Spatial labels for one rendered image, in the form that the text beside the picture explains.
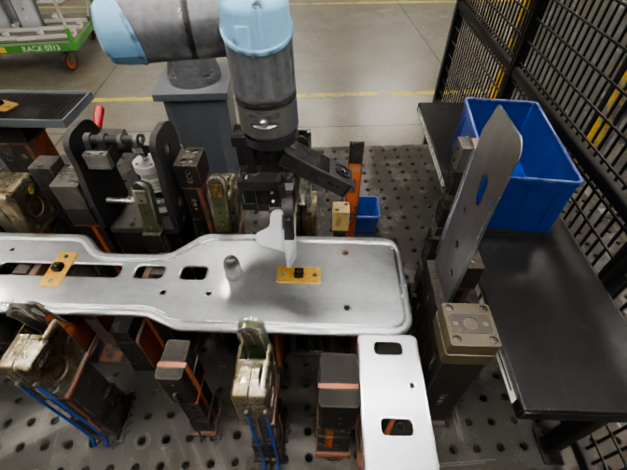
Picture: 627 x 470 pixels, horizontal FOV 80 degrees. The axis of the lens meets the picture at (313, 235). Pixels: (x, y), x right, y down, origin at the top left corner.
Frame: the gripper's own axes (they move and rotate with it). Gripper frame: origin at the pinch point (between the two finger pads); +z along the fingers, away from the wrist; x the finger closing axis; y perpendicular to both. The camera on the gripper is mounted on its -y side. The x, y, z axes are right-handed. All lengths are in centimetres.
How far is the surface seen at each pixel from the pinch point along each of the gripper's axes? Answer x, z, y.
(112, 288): 4.3, 10.1, 34.8
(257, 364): 20.0, 6.7, 4.9
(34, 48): -317, 77, 272
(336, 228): -10.7, 9.5, -6.8
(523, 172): -30, 10, -51
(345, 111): -252, 113, -18
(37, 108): -33, -7, 60
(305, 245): -7.5, 11.5, -0.5
